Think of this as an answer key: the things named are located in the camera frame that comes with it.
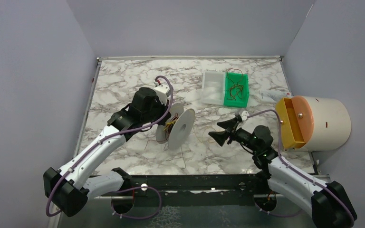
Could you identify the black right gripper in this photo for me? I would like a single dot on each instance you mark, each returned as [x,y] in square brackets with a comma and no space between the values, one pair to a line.
[231,131]

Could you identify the white perforated filament spool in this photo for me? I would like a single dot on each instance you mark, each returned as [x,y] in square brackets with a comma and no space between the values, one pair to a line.
[177,128]

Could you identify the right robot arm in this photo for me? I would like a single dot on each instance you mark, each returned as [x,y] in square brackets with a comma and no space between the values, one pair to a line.
[327,203]

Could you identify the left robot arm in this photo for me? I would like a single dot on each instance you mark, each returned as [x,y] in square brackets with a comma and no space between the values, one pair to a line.
[71,186]

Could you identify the green plastic bin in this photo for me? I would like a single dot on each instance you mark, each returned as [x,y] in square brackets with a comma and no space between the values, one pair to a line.
[237,91]

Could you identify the white translucent plastic bin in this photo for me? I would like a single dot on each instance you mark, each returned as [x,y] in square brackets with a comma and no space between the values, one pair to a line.
[213,87]

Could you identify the white paper label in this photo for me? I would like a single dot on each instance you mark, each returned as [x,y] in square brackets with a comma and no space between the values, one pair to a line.
[273,96]

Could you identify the white and orange cylinder container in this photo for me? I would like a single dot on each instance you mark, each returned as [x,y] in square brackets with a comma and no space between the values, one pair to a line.
[313,123]

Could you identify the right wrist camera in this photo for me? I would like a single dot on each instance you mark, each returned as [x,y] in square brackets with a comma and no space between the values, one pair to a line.
[244,115]

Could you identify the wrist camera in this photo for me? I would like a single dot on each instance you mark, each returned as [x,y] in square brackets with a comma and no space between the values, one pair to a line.
[244,115]
[163,92]

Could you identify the black mounting rail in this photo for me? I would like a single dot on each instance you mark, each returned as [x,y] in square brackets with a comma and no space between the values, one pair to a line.
[195,190]

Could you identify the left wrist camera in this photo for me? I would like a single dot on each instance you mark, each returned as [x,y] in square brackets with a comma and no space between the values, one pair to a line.
[163,92]

